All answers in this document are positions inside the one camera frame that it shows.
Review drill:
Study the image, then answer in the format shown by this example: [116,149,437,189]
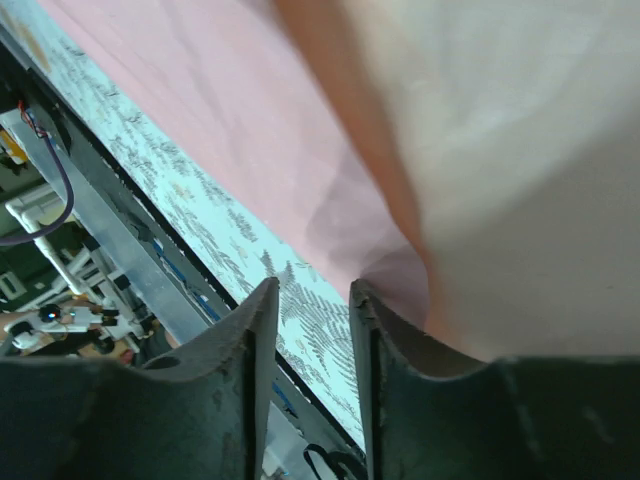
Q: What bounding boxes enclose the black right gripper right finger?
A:
[349,280,639,479]

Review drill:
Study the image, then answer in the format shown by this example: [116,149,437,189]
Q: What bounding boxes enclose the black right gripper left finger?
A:
[1,278,279,479]

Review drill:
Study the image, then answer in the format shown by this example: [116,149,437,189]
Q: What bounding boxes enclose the pink wrapping paper sheet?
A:
[44,1,639,361]

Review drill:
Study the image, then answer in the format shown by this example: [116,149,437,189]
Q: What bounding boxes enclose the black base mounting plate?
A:
[1,47,366,479]

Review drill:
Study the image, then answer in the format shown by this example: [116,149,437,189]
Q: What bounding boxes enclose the floral patterned table mat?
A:
[1,1,364,447]

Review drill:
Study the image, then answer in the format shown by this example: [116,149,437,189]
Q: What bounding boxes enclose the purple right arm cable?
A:
[0,130,76,247]

